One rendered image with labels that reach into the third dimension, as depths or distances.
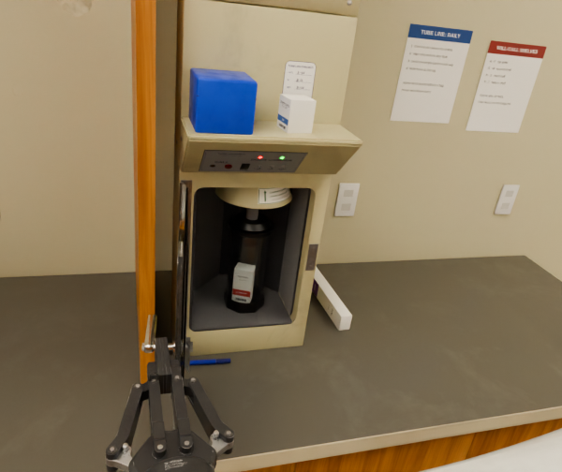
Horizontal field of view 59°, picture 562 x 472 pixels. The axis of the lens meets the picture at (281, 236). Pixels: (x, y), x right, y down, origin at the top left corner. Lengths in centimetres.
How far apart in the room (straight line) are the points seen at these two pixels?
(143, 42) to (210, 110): 14
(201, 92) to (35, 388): 71
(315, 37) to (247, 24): 13
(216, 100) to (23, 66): 66
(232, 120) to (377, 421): 70
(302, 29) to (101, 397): 83
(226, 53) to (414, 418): 85
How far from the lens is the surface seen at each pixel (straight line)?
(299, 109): 91
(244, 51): 95
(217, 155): 90
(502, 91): 179
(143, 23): 84
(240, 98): 85
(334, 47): 100
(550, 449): 34
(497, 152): 186
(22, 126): 143
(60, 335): 132
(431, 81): 163
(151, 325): 88
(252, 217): 115
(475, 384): 134
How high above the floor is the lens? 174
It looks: 26 degrees down
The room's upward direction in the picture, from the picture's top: 7 degrees clockwise
